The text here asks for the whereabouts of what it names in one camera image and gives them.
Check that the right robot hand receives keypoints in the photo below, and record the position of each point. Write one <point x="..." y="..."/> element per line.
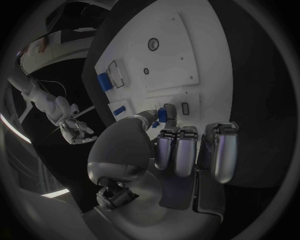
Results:
<point x="76" y="131"/>

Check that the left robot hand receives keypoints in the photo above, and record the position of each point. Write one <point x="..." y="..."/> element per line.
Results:
<point x="122" y="146"/>

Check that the blue block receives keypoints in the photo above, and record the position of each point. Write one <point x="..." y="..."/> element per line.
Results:
<point x="162" y="114"/>

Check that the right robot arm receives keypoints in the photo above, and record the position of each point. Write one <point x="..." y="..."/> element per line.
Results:
<point x="44" y="102"/>

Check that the white task board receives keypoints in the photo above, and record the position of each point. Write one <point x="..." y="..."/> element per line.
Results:
<point x="164" y="61"/>

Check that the blue short cylinder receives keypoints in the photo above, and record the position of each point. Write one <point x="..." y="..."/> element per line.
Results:
<point x="119" y="110"/>

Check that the small blue peg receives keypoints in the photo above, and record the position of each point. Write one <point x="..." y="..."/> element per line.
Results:
<point x="155" y="124"/>

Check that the large blue cylinder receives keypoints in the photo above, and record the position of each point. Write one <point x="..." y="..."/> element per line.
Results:
<point x="104" y="81"/>

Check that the person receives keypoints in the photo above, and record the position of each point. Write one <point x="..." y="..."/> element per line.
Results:
<point x="43" y="46"/>

